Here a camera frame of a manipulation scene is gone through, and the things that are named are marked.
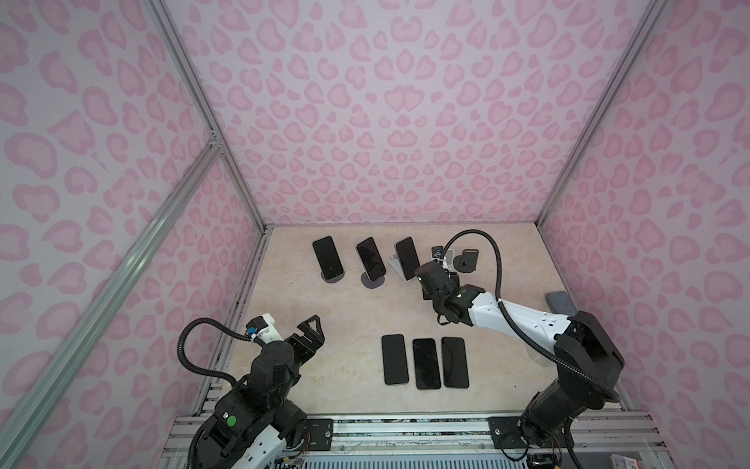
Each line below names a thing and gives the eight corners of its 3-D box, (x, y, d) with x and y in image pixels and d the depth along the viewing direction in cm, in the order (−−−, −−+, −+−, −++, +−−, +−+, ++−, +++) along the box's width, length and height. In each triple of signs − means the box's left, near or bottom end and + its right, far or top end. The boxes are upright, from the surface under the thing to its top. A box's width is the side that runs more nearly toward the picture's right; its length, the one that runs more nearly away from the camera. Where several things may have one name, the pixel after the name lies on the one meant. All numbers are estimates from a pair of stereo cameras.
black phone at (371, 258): (372, 287, 103) (369, 259, 91) (359, 273, 107) (355, 244, 95) (386, 278, 106) (385, 249, 93) (373, 265, 109) (371, 235, 97)
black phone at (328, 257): (328, 285, 104) (321, 259, 92) (320, 268, 109) (312, 241, 97) (344, 278, 106) (339, 252, 94) (335, 262, 111) (329, 235, 99)
